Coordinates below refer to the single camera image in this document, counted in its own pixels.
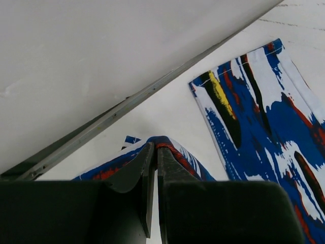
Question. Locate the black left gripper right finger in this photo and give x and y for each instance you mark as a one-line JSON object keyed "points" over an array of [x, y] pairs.
{"points": [[194, 211]]}

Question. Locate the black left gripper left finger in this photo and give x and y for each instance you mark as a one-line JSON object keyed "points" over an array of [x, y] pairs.
{"points": [[115, 210]]}

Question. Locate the blue patterned trousers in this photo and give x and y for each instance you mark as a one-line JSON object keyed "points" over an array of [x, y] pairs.
{"points": [[266, 125]]}

